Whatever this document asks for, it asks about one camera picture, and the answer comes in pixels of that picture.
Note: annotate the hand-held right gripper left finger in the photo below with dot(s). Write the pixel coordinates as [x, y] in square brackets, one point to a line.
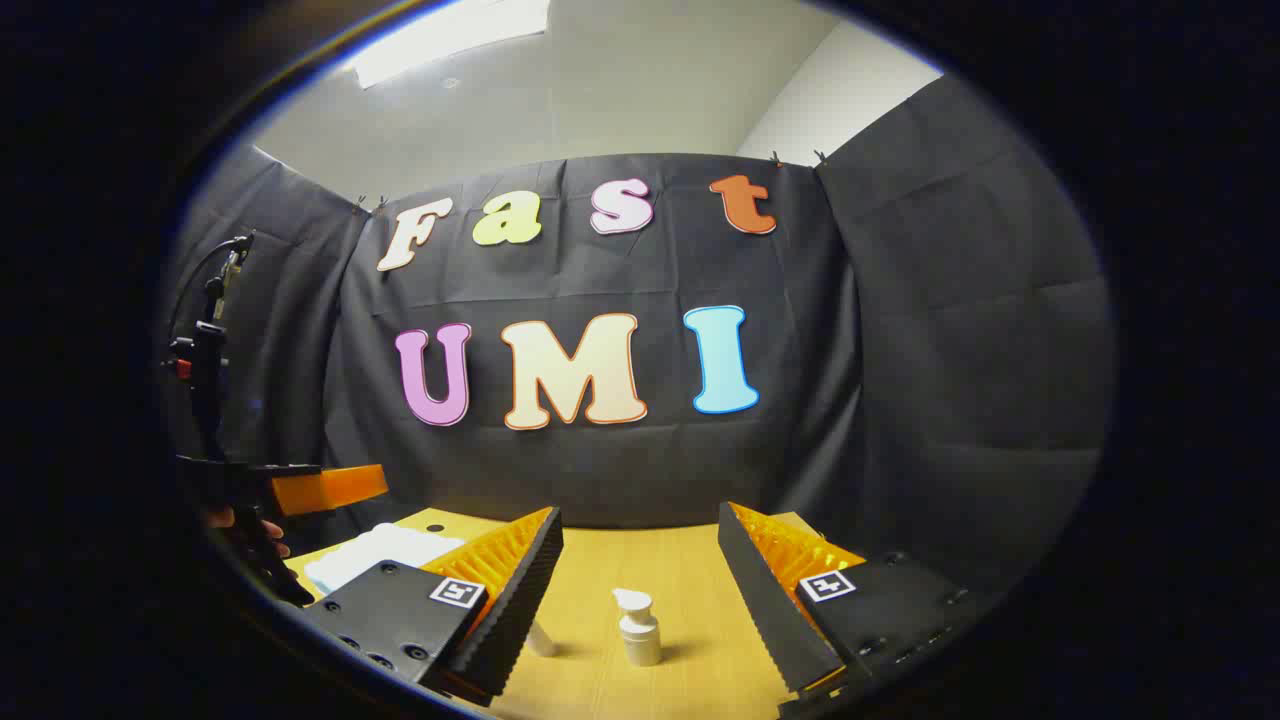
[520, 600]

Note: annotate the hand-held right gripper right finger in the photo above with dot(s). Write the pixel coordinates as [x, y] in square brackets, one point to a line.
[760, 610]

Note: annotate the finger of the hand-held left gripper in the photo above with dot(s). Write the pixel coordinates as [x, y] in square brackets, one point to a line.
[335, 487]

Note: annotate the white suitcase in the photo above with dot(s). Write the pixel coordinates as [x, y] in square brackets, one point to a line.
[370, 555]

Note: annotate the white pump bottle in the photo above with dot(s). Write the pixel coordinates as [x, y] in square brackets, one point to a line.
[640, 640]

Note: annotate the black backdrop cloth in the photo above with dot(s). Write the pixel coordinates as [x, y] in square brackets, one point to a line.
[900, 350]

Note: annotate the ceiling light panel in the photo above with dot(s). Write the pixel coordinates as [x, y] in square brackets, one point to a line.
[450, 35]

